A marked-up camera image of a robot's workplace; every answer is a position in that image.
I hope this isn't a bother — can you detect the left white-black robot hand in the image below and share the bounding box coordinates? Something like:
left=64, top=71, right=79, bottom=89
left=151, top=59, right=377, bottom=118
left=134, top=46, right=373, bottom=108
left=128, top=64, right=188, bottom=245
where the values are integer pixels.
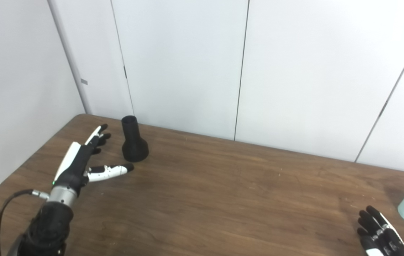
left=52, top=123, right=135, bottom=196

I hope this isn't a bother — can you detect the right white-black robot hand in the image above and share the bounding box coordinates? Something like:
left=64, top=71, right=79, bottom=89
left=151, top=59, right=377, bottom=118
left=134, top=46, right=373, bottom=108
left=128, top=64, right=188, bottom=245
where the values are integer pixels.
left=357, top=206, right=404, bottom=256

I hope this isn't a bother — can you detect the black flared nozzle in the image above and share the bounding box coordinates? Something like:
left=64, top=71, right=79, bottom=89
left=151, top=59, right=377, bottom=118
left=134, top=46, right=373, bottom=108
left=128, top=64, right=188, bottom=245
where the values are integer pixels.
left=121, top=116, right=149, bottom=162

